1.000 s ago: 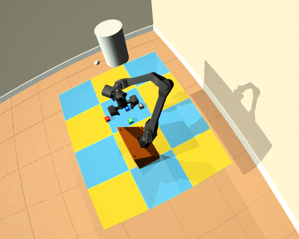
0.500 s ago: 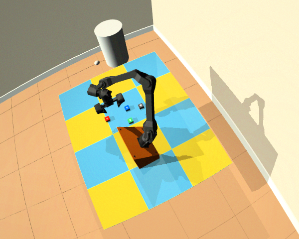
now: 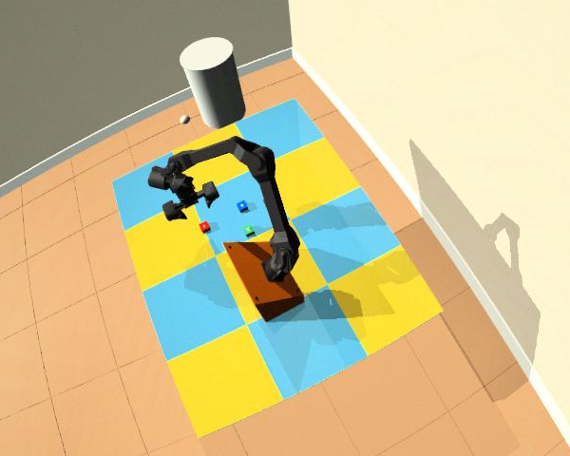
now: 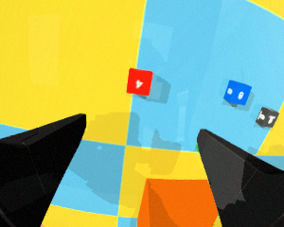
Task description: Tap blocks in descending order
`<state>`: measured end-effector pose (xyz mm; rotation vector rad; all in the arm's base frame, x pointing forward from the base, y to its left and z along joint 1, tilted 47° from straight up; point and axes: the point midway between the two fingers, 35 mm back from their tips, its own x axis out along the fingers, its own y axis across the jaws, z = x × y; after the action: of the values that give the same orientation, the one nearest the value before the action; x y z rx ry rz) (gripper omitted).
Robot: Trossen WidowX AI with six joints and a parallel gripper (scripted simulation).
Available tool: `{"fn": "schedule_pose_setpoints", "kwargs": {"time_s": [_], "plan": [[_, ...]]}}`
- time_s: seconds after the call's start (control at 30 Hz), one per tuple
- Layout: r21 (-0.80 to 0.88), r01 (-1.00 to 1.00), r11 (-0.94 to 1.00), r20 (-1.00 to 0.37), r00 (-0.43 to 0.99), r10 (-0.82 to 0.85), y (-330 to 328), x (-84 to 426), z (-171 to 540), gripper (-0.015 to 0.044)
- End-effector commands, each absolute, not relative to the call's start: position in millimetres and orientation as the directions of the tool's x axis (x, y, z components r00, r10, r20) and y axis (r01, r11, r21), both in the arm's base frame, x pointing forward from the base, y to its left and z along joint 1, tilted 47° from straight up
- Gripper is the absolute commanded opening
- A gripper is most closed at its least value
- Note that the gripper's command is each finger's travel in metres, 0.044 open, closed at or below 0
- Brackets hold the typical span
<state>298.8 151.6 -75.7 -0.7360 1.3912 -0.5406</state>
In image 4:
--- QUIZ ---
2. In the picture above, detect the red block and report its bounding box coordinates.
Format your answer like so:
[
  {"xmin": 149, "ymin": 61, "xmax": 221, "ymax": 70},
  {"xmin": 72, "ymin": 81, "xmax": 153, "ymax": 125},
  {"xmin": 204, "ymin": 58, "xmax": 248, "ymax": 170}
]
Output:
[{"xmin": 127, "ymin": 68, "xmax": 152, "ymax": 96}]

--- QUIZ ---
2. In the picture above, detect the blue block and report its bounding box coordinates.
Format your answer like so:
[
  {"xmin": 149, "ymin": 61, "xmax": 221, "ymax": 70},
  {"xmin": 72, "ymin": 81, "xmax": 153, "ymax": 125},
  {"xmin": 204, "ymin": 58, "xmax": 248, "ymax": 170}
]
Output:
[{"xmin": 224, "ymin": 80, "xmax": 252, "ymax": 106}]

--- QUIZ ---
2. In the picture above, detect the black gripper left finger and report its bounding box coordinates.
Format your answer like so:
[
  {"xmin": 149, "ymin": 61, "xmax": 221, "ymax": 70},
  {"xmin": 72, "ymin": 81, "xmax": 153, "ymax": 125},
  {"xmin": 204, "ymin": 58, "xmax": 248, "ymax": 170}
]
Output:
[{"xmin": 0, "ymin": 113, "xmax": 86, "ymax": 227}]

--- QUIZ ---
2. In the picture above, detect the black block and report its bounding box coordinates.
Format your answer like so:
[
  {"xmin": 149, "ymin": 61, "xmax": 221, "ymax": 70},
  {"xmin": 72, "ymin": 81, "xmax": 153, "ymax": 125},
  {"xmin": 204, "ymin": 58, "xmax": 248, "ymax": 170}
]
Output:
[{"xmin": 256, "ymin": 107, "xmax": 279, "ymax": 129}]

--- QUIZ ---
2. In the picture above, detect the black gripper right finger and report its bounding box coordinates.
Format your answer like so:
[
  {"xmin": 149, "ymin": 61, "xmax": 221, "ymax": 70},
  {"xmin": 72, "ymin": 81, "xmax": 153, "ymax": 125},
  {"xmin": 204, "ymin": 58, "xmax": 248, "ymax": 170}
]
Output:
[{"xmin": 196, "ymin": 129, "xmax": 284, "ymax": 227}]

